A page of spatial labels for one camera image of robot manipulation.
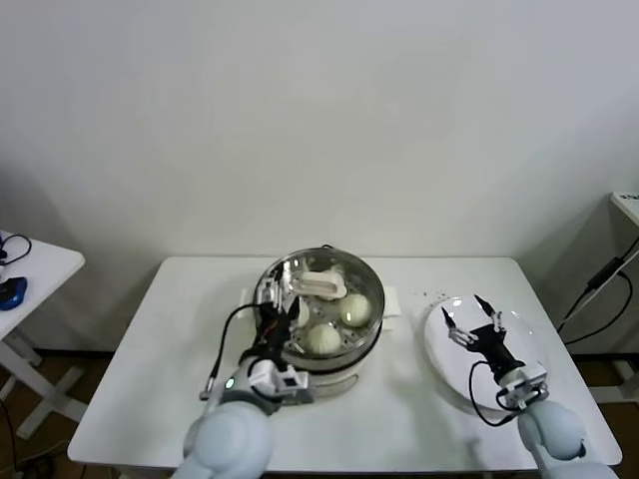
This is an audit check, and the thin black cable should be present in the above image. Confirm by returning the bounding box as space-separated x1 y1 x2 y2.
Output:
0 234 32 268

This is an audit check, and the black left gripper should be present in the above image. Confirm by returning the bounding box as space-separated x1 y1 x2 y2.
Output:
251 268 307 361

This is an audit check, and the steel steamer basket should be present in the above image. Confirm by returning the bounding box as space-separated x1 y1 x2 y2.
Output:
235 247 402 374

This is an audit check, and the blue device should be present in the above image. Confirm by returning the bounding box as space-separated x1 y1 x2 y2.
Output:
0 276 27 313

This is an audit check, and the white round plate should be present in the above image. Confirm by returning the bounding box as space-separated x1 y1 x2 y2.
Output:
422 296 552 413

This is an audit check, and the cream electric cooker base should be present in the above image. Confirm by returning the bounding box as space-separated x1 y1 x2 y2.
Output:
269 318 396 403

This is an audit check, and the black power cable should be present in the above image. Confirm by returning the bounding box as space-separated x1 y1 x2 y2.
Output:
556 238 639 345

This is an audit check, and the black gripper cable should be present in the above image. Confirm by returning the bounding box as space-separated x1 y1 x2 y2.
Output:
468 361 523 427
199 303 264 401

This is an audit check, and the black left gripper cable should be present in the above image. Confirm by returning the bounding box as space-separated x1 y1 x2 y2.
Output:
199 303 264 401

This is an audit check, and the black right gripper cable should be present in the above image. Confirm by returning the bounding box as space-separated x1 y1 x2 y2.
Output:
468 361 523 427

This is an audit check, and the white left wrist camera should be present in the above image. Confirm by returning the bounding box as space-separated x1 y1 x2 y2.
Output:
249 359 316 406

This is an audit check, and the glass lid with cream handle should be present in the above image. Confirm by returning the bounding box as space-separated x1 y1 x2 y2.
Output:
253 247 386 358

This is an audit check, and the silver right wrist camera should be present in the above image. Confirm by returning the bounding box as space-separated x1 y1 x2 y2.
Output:
496 363 549 411

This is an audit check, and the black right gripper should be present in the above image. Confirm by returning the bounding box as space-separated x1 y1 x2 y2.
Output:
439 293 524 379

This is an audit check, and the white side table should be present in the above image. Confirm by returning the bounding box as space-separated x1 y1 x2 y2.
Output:
0 230 85 441

